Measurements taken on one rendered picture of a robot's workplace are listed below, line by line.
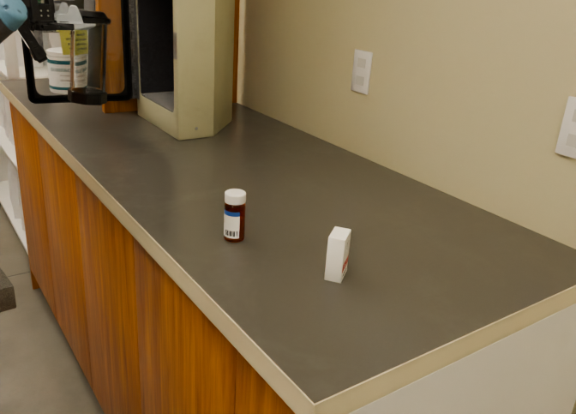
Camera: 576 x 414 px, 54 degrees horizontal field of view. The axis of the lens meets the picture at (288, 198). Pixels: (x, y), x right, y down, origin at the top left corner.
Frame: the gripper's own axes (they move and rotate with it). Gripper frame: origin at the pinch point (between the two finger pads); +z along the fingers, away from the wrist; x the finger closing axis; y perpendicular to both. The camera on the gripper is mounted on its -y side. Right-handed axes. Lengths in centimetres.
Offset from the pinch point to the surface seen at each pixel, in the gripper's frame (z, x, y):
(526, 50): 63, -88, 5
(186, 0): 22.1, -13.9, 7.9
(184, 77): 21.5, -13.8, -12.1
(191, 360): -7, -79, -51
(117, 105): 14.7, 23.2, -27.5
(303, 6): 63, -10, 7
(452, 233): 43, -93, -30
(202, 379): -7, -83, -53
